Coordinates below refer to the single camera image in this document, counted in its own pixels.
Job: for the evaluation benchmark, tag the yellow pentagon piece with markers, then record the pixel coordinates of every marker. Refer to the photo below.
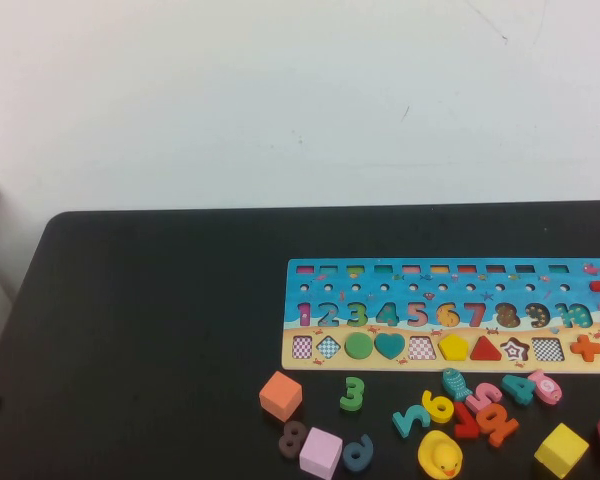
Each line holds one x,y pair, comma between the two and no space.
454,347

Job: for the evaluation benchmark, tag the green circle piece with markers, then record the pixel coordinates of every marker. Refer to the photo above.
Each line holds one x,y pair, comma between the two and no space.
358,346

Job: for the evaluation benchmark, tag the teal heart piece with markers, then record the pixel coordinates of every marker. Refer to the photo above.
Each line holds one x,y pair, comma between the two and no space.
389,345

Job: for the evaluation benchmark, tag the colourful wooden puzzle board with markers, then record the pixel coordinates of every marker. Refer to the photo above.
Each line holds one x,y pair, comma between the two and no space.
430,295

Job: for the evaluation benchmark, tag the red triangle piece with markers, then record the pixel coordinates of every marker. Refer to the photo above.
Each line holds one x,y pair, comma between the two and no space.
486,351

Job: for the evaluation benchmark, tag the orange number piece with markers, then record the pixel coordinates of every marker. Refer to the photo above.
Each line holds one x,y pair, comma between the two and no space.
496,425

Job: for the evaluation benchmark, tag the orange plus sign piece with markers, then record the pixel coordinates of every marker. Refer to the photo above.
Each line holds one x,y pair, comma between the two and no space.
585,348

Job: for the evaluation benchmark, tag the orange cube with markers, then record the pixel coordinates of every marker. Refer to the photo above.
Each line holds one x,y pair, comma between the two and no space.
280,395

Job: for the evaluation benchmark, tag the green number three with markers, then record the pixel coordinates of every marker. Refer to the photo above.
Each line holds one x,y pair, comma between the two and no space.
352,395

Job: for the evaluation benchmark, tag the brown number eight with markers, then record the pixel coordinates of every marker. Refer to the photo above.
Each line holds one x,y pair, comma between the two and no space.
292,440

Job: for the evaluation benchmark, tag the teal number two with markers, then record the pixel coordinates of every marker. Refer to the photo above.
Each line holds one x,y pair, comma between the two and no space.
411,419

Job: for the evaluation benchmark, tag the teal wooden fish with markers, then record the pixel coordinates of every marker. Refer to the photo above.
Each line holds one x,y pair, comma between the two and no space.
456,384

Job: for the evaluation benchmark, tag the pink cube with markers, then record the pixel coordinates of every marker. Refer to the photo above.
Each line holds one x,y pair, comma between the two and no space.
320,452

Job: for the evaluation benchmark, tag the yellow number six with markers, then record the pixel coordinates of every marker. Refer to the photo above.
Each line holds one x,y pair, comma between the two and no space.
437,407

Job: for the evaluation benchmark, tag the grey-blue number nine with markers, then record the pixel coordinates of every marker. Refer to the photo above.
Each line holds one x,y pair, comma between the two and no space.
358,454

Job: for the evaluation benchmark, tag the pink number five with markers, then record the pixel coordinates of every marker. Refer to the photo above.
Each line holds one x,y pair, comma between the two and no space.
482,397

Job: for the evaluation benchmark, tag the red number seven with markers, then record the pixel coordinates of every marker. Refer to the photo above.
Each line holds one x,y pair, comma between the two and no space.
464,422

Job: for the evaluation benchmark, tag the yellow rubber duck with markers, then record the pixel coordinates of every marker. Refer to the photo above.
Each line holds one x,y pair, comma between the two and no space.
440,457

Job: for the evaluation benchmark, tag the teal number four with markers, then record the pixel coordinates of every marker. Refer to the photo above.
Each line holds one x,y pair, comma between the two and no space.
517,389

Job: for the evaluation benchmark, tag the pink wooden fish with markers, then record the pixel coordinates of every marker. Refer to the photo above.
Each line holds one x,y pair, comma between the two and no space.
545,386

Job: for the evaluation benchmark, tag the yellow cube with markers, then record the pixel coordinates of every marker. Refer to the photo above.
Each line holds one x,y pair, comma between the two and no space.
561,450

